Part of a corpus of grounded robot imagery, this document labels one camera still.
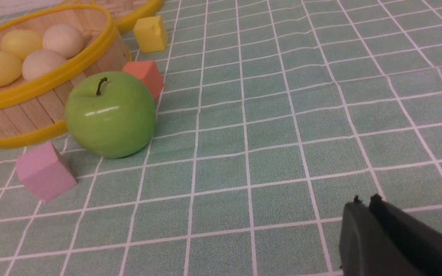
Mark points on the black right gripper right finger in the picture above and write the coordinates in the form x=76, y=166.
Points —
x=420, y=244

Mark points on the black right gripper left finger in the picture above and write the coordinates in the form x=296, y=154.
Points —
x=364, y=247

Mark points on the white bun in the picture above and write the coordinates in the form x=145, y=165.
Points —
x=65, y=39
x=41, y=62

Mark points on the white bun front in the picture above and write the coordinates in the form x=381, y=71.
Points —
x=41, y=62

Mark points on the woven bamboo steamer lid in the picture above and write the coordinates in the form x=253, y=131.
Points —
x=125, y=12

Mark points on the bamboo steamer tray yellow rim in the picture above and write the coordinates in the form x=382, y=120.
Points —
x=33, y=111

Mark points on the green checkered tablecloth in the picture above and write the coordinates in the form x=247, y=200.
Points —
x=275, y=113

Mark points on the orange cube block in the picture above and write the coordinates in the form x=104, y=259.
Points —
x=149, y=74

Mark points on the green toy apple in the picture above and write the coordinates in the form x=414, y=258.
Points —
x=112, y=114

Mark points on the yellow cube block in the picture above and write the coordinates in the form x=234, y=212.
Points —
x=151, y=34

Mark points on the pink cube block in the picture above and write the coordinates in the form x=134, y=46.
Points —
x=45, y=172

